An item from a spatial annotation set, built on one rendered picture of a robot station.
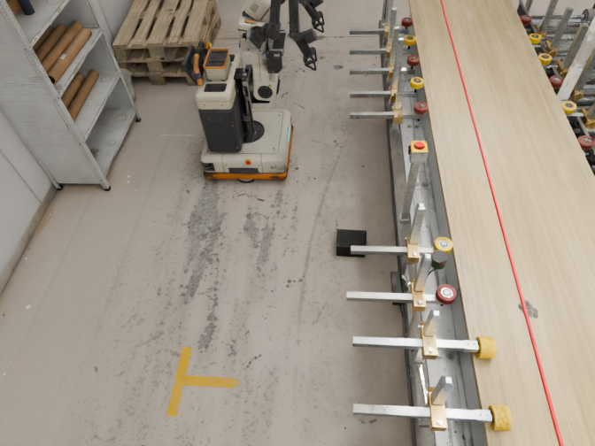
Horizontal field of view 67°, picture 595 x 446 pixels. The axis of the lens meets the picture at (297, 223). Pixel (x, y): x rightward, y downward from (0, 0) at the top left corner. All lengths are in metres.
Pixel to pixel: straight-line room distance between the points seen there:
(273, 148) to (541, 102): 1.80
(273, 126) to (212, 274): 1.29
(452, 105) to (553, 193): 0.79
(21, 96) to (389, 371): 2.89
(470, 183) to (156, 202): 2.34
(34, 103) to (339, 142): 2.27
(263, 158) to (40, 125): 1.56
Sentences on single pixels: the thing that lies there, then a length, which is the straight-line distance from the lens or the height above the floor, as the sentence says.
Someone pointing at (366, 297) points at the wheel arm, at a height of 0.86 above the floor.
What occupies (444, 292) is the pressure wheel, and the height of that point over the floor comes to 0.90.
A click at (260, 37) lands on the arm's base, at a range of 2.86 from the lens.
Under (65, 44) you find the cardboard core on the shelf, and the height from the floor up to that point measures 0.95.
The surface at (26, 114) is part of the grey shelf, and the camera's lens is 3.62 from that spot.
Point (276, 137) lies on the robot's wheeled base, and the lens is 3.54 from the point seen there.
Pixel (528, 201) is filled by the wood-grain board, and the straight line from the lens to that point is 2.42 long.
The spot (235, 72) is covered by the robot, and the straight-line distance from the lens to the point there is 3.34.
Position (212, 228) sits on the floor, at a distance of 3.36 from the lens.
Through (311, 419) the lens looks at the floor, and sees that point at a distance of 2.67.
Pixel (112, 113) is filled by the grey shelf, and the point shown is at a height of 0.14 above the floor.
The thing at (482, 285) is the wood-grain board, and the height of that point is 0.90.
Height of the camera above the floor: 2.58
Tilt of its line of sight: 52 degrees down
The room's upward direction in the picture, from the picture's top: 5 degrees counter-clockwise
